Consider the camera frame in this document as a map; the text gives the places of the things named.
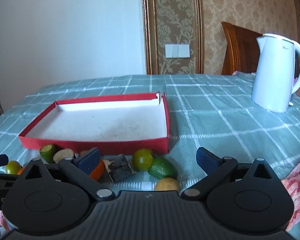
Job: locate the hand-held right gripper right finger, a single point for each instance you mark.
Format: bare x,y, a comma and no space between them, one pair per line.
207,160

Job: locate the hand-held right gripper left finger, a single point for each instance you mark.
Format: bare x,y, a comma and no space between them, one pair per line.
88,161

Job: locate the brown longan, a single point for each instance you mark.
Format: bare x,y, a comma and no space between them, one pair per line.
166,184
83,153

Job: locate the green persimmon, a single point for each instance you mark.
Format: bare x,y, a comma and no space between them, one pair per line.
12,167
142,158

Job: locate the orange mandarin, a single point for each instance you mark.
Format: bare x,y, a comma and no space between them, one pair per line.
20,171
98,172

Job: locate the red cardboard box tray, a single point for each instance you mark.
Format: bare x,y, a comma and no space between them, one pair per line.
102,122

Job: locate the green avocado half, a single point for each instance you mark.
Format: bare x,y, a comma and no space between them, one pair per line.
162,168
48,152

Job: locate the teal checked bedsheet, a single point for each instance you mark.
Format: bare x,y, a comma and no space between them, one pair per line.
214,120

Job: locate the pink floral blanket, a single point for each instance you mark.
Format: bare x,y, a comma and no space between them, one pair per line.
297,187

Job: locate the white electric kettle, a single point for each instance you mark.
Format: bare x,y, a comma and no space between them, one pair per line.
272,80

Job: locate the gold framed wallpaper panel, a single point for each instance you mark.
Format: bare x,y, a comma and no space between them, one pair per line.
174,17

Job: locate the white wall switch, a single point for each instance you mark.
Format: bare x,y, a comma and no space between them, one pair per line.
177,50

